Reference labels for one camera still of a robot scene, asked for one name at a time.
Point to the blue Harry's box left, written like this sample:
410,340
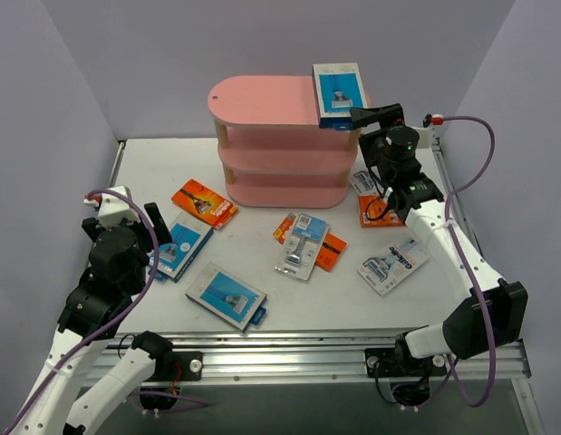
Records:
188,237

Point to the white Gillette pack upper right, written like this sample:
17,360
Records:
363,184

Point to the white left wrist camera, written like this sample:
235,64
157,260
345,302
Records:
114,206

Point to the white gillette pack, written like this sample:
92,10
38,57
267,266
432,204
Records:
363,184
395,262

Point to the orange razor cartridge box right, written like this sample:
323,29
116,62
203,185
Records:
374,212

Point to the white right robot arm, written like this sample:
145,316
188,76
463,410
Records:
489,310

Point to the orange Gillette Fusion box left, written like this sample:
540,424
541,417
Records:
204,204

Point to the pink three-tier shelf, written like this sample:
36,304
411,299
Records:
272,150

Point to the orange Gillette box centre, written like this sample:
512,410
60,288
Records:
331,248

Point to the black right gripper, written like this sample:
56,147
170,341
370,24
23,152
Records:
371,140

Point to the blue Harry's box front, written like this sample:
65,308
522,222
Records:
228,297

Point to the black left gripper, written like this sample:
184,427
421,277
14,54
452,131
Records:
138,227

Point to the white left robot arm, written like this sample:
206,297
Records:
90,319

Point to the blue Harry's razor box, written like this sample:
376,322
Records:
338,87

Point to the white Gillette pack lower right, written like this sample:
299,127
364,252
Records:
395,262

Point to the clear blister razor pack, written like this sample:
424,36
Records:
302,245

